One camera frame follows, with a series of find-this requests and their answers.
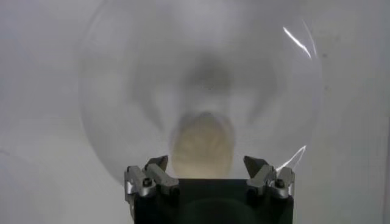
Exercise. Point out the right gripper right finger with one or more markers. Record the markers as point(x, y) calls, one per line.
point(263, 178)

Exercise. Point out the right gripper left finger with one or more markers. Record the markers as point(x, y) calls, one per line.
point(158, 179)

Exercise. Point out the white steamed baozi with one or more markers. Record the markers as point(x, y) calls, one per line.
point(201, 146)

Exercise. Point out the white round plate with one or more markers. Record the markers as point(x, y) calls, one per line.
point(122, 91)

